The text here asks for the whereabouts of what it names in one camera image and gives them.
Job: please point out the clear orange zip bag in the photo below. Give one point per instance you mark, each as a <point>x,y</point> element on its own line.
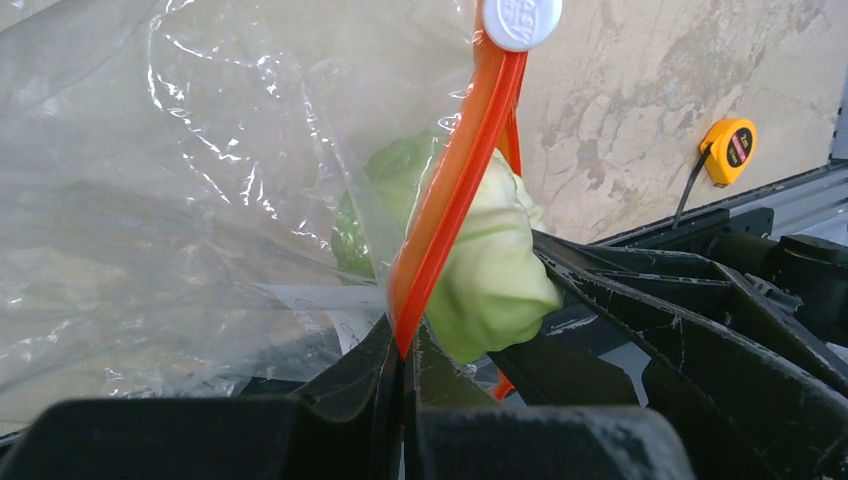
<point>197,192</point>

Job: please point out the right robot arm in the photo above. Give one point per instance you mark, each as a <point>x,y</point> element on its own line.
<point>813,269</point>

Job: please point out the yellow tape measure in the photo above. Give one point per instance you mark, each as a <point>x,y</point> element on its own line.
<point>725,152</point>

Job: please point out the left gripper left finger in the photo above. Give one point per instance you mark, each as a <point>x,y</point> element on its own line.
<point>340,425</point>

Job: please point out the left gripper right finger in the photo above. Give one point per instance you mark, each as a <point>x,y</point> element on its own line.
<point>456,430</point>

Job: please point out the green cabbage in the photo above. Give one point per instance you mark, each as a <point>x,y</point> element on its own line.
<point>493,292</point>

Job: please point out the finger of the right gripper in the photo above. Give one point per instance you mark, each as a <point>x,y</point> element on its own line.
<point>769,404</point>
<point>688,281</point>

